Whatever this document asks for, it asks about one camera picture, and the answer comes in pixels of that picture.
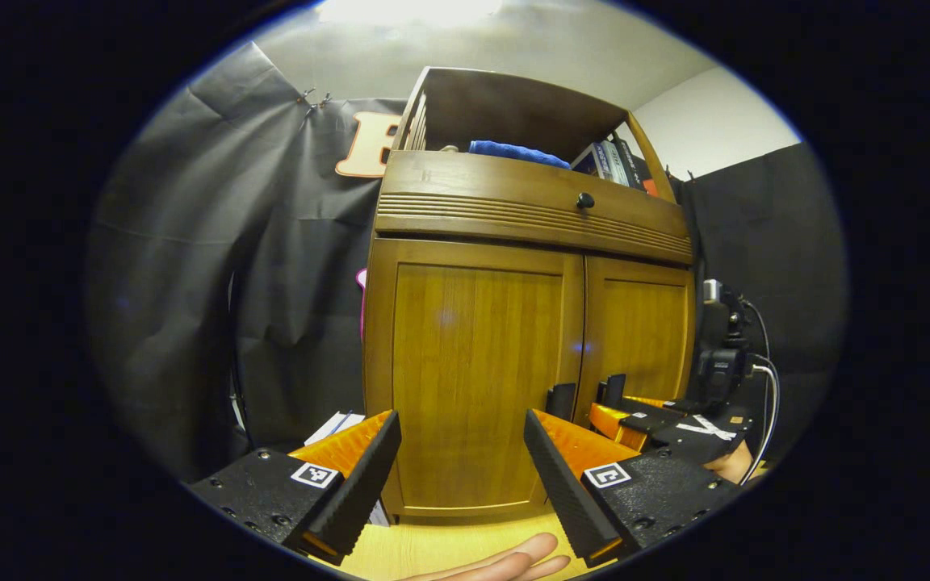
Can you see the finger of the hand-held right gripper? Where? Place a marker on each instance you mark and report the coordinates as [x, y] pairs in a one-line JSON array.
[[659, 402], [614, 424]]

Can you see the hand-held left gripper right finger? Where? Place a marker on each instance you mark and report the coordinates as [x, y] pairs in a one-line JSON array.
[[562, 492]]

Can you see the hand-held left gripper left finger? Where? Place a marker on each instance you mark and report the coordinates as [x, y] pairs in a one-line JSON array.
[[368, 484]]

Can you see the wooden shoe cabinet door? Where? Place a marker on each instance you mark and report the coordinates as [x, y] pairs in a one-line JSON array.
[[643, 331], [473, 347]]

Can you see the wooden double-door shoe cabinet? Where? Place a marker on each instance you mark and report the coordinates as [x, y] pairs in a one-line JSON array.
[[513, 105]]

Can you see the black backdrop cloth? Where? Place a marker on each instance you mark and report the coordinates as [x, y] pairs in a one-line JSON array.
[[796, 242], [215, 242]]

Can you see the red thin book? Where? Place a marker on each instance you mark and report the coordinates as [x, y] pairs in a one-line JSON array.
[[649, 187]]

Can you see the black round drawer knob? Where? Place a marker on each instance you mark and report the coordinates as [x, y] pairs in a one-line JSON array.
[[585, 201]]

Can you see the pale striped spine book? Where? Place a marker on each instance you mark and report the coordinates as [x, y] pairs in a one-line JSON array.
[[610, 161]]

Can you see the blue white cover book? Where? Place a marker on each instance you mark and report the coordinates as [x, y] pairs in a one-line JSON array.
[[586, 161]]

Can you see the blue folded towel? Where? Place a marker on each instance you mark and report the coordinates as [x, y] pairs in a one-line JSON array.
[[513, 152]]

